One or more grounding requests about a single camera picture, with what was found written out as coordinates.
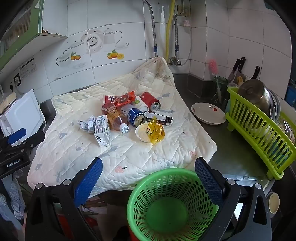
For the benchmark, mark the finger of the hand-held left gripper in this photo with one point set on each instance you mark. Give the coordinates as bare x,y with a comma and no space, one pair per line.
16,136
34,141

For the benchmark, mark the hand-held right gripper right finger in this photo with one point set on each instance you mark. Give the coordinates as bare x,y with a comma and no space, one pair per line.
208,180

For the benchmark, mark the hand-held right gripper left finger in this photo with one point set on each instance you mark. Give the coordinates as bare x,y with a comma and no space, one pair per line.
89,183

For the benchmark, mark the green plastic basket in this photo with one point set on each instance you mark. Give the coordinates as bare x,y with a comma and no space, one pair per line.
166,213

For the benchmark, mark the white milk carton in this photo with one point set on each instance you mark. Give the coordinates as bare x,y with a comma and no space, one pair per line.
103,132

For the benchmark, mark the paper ball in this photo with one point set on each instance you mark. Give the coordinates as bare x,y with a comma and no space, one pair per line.
86,124

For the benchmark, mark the plastic bottle with orange drink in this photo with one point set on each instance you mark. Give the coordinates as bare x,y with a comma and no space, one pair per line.
116,121

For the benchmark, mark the yellow plastic packet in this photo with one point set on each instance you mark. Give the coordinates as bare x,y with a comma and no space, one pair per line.
156,132

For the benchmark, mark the red juice carton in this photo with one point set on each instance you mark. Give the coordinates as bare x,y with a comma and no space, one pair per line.
109,109

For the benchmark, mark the black cardboard box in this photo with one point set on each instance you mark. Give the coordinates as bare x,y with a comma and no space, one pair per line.
161,118

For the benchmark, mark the blue drink can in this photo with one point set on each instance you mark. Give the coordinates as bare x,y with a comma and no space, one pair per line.
134,114

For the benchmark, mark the red paper cup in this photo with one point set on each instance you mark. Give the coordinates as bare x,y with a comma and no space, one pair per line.
109,99

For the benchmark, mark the orange snack packet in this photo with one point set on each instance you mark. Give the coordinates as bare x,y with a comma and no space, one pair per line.
124,98

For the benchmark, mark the white paper cup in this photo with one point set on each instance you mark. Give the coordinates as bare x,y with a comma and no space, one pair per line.
141,105

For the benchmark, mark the red drink can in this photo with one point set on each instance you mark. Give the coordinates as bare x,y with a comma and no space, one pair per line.
148,99

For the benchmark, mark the white plastic cutting board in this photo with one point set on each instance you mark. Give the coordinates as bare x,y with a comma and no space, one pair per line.
20,111

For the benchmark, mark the grey knitted cloth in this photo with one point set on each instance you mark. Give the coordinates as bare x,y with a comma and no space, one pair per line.
16,197

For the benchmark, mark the white quilted blanket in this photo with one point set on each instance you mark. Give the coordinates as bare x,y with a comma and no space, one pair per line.
69,139

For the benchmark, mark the green plastic dish rack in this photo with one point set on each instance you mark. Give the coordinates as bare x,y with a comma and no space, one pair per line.
231,122

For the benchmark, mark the white flower-print dish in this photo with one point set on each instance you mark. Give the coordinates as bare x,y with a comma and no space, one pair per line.
205,113

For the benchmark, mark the beige ceramic cup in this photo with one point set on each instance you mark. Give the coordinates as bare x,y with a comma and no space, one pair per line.
274,202

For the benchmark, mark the blue plastic bowl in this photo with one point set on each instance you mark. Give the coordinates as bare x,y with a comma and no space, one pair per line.
281,154

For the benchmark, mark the clear glass container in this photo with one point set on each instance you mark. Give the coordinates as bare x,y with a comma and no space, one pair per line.
286,127

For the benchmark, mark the steel pot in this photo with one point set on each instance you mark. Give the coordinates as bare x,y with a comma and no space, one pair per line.
252,92

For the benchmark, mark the green glass jar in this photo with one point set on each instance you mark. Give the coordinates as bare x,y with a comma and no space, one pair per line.
223,81

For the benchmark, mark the stack of plates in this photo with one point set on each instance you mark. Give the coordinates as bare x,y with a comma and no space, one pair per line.
275,104

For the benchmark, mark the pink bottle brush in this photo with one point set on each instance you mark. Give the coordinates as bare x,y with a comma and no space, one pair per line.
212,66

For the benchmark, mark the blue box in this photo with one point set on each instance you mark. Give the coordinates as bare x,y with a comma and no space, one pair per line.
291,92

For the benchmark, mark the metal valve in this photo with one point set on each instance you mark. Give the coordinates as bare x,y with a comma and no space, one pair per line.
178,62

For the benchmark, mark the pink tag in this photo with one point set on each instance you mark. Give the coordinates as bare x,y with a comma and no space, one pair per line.
186,22

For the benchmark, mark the wall socket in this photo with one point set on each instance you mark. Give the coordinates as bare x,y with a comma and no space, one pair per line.
17,80

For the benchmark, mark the wall label sticker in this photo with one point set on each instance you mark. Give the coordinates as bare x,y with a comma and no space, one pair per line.
27,68

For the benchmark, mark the green wall cabinet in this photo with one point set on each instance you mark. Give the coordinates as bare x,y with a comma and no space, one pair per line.
23,34

